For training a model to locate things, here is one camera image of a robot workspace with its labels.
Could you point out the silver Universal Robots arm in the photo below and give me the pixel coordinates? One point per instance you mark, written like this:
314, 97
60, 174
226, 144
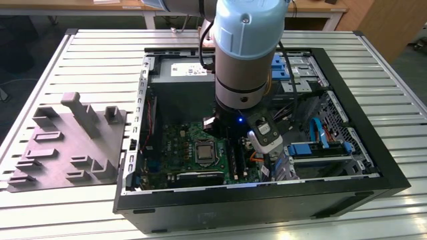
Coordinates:
247, 62

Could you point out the silver CPU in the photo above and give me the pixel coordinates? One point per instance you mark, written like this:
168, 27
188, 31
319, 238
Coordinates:
204, 152

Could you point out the CPU socket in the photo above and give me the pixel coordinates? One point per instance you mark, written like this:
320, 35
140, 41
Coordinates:
206, 163

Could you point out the green motherboard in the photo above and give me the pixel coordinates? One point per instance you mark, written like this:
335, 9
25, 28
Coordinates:
176, 140

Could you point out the grey power supply unit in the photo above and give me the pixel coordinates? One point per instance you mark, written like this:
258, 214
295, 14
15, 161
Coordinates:
180, 100

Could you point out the black graphics card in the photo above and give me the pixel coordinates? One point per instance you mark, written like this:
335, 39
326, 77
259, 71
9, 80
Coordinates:
200, 176

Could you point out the hard disk in blue carrier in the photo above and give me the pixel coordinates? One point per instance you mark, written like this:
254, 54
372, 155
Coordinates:
300, 150

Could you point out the blue optical bay latch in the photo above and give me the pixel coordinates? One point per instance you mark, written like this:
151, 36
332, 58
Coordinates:
278, 72

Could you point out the metal optical drive cage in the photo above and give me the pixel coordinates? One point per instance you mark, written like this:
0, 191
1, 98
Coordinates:
307, 86

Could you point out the metal disk bay cage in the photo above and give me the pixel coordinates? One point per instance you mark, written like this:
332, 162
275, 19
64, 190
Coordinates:
320, 160

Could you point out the black open PC case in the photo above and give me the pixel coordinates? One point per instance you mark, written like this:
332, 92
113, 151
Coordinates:
234, 212

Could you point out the blue port connector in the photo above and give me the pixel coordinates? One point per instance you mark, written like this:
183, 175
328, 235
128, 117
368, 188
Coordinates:
136, 181

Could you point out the grey parts rack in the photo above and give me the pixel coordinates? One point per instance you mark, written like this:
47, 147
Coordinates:
76, 150

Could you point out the wooden cabinet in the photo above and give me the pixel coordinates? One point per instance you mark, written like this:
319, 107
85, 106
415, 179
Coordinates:
394, 25

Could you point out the black chair base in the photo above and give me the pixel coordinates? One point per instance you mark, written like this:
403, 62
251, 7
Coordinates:
420, 43

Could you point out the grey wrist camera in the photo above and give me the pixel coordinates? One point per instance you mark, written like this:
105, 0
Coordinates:
263, 145

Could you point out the wooden desk white frame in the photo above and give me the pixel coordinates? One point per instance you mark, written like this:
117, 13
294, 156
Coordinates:
316, 7

